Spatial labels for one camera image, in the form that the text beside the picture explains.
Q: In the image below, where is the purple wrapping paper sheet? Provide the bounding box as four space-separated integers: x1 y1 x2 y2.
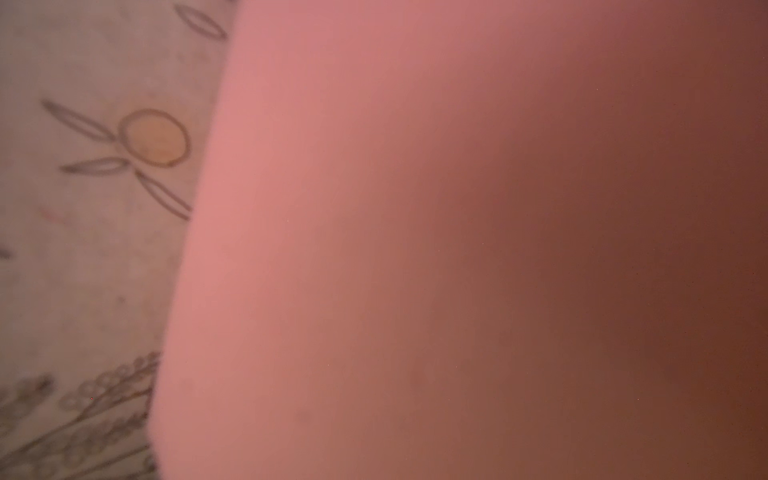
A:
149 1 767 479

